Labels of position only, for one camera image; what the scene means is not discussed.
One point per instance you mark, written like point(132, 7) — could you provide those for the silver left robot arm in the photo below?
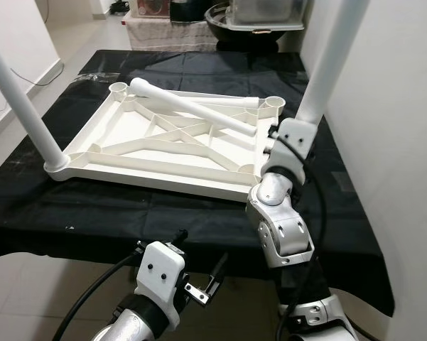
point(128, 330)

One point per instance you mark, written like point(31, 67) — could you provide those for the black tablecloth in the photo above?
point(128, 220)

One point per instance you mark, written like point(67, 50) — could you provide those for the white plastic table top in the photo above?
point(106, 138)

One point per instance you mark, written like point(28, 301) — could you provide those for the black round basin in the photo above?
point(227, 35)

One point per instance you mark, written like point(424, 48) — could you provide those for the black bag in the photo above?
point(188, 8)

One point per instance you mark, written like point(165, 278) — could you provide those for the mop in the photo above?
point(119, 7)

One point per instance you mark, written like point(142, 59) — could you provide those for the clear plastic storage container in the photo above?
point(263, 11)

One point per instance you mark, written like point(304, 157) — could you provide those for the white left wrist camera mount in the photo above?
point(160, 270)

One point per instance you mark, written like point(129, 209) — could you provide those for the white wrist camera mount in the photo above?
point(160, 270)
point(291, 135)

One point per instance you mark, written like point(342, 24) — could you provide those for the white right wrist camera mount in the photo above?
point(291, 135)

